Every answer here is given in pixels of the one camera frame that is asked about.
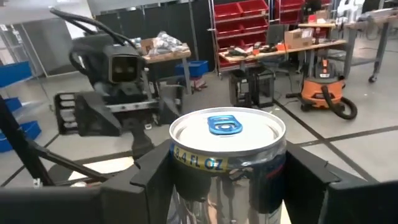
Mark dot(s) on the black slotted rack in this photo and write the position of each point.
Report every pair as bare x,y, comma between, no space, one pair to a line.
57,113

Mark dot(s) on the black computer tower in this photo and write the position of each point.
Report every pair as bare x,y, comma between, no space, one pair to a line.
261,87

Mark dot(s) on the cardboard box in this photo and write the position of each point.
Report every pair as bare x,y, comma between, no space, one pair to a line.
297,39

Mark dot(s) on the grey metal table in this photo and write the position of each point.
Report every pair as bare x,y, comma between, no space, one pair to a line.
373,17

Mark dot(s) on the blue storage bin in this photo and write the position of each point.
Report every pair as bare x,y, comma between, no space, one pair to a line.
31,130
12,104
15,73

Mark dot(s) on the small wooden table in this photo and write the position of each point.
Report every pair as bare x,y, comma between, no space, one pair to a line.
168,56

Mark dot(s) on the blue crate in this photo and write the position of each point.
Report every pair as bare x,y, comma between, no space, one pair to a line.
192,68

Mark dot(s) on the long wooden workbench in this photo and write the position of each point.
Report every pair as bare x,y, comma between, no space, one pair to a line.
280,52

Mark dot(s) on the red bin shelving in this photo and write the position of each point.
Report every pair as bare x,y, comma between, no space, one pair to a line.
289,12
239,28

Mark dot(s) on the orange shop vacuum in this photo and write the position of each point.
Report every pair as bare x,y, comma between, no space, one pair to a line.
320,90

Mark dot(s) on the clear plastic bag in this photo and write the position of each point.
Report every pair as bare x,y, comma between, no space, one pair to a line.
168,42

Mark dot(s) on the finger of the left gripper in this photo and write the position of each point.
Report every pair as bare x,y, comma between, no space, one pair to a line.
96,118
171,105

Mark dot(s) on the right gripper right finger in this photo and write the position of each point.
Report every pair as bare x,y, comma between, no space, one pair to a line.
304,186

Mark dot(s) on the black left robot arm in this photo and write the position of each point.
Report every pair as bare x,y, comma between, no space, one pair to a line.
90,53

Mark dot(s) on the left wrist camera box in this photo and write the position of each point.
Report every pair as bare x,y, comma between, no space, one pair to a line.
124,67

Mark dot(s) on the blue silver Red Bull can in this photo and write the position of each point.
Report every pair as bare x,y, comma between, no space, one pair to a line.
227,137

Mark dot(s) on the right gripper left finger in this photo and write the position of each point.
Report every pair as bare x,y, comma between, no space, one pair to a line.
149,186

